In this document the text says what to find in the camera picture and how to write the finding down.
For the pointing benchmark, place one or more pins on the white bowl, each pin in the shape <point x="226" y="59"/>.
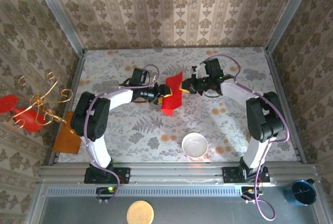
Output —
<point x="195" y="144"/>

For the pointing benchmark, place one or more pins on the small black controller board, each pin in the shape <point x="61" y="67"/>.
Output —
<point x="105" y="190"/>
<point x="249" y="191"/>

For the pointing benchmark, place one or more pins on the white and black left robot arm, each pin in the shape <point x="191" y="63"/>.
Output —
<point x="100" y="151"/>

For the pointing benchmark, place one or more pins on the aluminium frame post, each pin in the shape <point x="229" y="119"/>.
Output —
<point x="60" y="16"/>
<point x="288" y="13"/>

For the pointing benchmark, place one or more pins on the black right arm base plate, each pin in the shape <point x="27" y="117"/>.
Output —
<point x="229" y="176"/>

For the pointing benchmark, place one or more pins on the dark blue mug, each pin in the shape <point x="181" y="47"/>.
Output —
<point x="301" y="192"/>

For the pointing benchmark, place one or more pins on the aluminium table side rail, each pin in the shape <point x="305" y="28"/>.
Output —
<point x="275" y="73"/>
<point x="75" y="78"/>

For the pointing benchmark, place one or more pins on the round cork coaster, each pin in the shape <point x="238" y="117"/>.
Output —
<point x="140" y="212"/>

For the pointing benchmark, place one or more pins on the red vase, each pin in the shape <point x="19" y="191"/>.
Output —
<point x="28" y="120"/>

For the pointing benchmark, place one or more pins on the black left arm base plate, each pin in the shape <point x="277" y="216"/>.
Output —
<point x="125" y="176"/>

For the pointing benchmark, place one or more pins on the aluminium mounting rail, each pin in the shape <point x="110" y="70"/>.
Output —
<point x="177" y="173"/>

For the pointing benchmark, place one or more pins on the orange wooden board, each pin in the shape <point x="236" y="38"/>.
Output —
<point x="66" y="141"/>

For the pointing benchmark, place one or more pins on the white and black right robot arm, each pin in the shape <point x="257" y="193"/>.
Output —
<point x="256" y="151"/>

